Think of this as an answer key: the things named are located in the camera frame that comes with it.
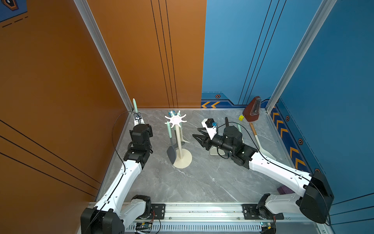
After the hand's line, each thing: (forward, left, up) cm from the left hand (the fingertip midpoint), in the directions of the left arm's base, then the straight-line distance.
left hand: (139, 121), depth 77 cm
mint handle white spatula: (+18, -64, -26) cm, 71 cm away
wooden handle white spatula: (-2, -75, -26) cm, 80 cm away
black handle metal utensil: (+23, -55, -26) cm, 65 cm away
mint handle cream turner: (-17, -38, +1) cm, 42 cm away
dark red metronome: (+27, -73, -20) cm, 80 cm away
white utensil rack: (-8, -23, -26) cm, 36 cm away
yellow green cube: (+26, -66, -25) cm, 75 cm away
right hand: (-7, -30, +1) cm, 31 cm away
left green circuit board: (-43, -4, -30) cm, 53 cm away
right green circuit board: (-42, -66, -30) cm, 84 cm away
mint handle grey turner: (-10, -17, -13) cm, 23 cm away
